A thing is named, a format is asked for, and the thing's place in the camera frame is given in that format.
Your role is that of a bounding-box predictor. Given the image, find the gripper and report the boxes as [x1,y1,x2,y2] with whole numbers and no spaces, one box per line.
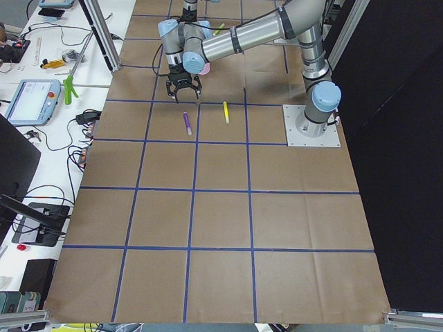
[166,64,202,103]

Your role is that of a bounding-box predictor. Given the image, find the purple pen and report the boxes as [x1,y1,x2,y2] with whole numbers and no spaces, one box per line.
[183,112,192,136]

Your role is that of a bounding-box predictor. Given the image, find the pink mesh cup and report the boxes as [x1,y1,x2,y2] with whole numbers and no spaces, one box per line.
[199,62,210,75]

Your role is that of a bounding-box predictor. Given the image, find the yellow pen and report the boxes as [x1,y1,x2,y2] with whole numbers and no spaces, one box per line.
[223,101,230,125]

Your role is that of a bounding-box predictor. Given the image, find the green pen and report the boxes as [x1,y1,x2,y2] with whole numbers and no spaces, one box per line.
[213,23,225,36]

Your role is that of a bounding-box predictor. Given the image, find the black power adapter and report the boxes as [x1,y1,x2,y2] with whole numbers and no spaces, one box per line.
[75,110,102,125]

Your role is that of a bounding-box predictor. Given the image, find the brown paper table cover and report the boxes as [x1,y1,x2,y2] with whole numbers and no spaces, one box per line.
[46,1,389,324]

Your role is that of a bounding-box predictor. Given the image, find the yellow black tool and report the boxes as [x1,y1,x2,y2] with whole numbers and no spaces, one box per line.
[40,59,67,69]

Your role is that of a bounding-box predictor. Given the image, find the blue teach pendant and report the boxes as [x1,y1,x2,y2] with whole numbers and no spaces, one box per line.
[6,80,61,127]

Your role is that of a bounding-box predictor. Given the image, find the black phone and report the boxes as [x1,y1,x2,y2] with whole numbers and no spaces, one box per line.
[38,8,65,19]

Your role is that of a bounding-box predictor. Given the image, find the black monitor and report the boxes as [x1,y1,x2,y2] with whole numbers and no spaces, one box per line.
[1,117,57,240]

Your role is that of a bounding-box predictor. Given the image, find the black docking device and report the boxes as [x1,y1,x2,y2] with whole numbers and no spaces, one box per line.
[12,202,70,247]

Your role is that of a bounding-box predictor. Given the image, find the aluminium frame post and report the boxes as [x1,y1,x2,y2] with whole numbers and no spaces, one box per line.
[79,0,121,73]

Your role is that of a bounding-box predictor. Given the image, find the green handled grabber tool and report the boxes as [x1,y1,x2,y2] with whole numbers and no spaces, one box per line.
[63,32,93,105]

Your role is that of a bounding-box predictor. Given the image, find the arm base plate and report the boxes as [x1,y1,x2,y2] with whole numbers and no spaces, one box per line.
[282,104,341,148]
[273,37,300,47]

